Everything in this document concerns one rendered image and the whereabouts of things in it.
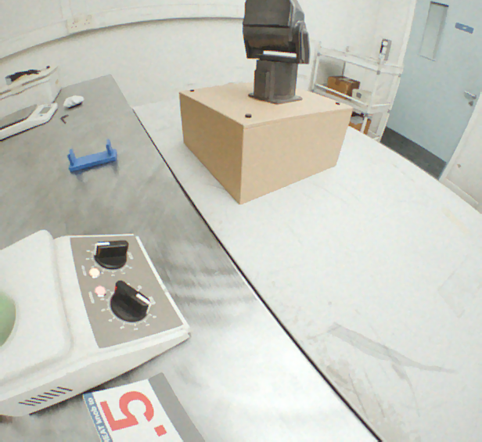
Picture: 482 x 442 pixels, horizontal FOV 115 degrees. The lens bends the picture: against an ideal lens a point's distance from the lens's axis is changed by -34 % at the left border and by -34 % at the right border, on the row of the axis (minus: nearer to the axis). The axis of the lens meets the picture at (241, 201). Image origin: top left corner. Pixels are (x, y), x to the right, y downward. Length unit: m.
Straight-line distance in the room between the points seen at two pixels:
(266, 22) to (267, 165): 0.19
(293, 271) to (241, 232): 0.08
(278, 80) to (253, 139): 0.11
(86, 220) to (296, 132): 0.32
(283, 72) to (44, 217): 0.42
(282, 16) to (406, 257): 0.35
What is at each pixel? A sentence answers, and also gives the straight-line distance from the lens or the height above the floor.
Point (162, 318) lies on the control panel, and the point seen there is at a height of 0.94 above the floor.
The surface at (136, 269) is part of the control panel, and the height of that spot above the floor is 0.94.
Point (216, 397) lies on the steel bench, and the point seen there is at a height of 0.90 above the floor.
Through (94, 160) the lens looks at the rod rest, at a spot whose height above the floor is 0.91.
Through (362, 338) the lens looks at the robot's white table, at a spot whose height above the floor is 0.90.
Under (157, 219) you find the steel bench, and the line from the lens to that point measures 0.32.
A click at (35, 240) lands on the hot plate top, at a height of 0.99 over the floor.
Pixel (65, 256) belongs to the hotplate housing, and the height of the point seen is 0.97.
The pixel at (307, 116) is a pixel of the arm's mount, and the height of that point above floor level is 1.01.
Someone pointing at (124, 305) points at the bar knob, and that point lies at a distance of 0.20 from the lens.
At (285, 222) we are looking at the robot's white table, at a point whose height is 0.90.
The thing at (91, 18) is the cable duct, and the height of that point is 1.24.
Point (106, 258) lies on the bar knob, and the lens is 0.23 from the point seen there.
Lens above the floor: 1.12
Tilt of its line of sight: 42 degrees down
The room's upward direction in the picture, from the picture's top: 3 degrees clockwise
